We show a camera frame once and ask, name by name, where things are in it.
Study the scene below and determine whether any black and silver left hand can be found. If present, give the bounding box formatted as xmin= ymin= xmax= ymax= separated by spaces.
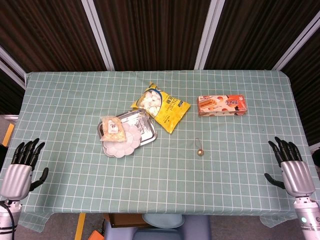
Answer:
xmin=0 ymin=137 xmax=50 ymax=202

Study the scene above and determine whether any black and silver right hand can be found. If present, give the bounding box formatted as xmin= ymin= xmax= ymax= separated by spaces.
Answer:
xmin=264 ymin=136 xmax=316 ymax=200

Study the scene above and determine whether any lavender robot base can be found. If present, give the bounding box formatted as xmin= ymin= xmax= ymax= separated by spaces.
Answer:
xmin=102 ymin=214 xmax=211 ymax=240

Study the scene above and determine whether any white and yellow board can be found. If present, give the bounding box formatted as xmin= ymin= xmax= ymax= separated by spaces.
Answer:
xmin=0 ymin=114 xmax=19 ymax=148

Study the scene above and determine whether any orange object on floor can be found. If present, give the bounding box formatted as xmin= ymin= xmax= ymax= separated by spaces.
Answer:
xmin=87 ymin=229 xmax=106 ymax=240

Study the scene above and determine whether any orange cake box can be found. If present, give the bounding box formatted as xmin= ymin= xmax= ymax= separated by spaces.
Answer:
xmin=196 ymin=94 xmax=249 ymax=118

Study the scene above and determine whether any clear snack bag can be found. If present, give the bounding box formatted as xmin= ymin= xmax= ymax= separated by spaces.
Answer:
xmin=99 ymin=115 xmax=128 ymax=143

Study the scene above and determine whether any white flower-shaped palette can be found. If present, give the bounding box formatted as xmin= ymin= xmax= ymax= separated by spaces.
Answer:
xmin=102 ymin=124 xmax=143 ymax=159

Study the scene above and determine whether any brown cardboard box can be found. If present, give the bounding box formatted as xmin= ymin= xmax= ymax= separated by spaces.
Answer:
xmin=107 ymin=213 xmax=152 ymax=229

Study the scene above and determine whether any green checked tablecloth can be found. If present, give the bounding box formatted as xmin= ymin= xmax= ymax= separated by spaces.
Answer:
xmin=17 ymin=69 xmax=317 ymax=232

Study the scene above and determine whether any stainless steel tray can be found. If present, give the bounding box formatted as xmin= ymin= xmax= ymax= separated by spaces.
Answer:
xmin=96 ymin=108 xmax=158 ymax=158

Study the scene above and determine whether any pale blue round basin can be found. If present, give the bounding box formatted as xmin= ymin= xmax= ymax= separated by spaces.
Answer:
xmin=141 ymin=213 xmax=186 ymax=229

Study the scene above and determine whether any yellow marshmallow bag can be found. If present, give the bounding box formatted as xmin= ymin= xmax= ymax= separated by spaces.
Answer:
xmin=131 ymin=81 xmax=192 ymax=135

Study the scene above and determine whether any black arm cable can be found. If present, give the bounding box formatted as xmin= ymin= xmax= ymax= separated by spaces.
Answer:
xmin=1 ymin=199 xmax=19 ymax=240

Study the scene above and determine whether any small gold bell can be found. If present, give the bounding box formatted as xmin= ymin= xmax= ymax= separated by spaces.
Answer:
xmin=194 ymin=138 xmax=206 ymax=158

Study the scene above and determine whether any white partition post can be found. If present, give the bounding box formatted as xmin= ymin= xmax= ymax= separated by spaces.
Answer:
xmin=193 ymin=0 xmax=227 ymax=71
xmin=81 ymin=0 xmax=115 ymax=71
xmin=272 ymin=17 xmax=320 ymax=71
xmin=0 ymin=46 xmax=27 ymax=90

